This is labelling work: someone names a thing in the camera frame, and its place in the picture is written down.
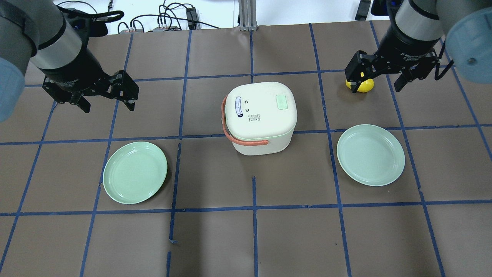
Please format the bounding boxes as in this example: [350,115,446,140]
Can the orange rice cooker handle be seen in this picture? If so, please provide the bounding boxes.
[221,96,269,147]

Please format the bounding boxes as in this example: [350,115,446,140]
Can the green plate near right arm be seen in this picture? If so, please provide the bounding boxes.
[337,124,406,187]

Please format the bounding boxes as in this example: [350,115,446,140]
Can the aluminium frame post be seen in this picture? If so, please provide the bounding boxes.
[238,0,258,32]

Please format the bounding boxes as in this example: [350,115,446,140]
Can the yellow lemon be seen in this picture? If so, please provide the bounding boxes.
[345,78,375,93]

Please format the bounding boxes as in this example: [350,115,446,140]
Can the white rice cooker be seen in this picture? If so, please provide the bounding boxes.
[225,81,298,156]

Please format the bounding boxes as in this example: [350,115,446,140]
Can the black cable bundle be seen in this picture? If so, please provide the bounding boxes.
[58,0,221,34]

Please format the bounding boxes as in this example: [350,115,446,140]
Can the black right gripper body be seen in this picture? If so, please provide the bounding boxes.
[372,46,440,77]

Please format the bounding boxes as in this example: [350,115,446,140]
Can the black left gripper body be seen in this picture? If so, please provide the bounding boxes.
[42,69,121,101]

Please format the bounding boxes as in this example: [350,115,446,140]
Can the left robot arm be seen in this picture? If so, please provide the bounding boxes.
[0,0,139,122]

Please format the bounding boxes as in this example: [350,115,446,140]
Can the green plate near left arm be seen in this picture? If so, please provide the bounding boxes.
[102,142,168,205]

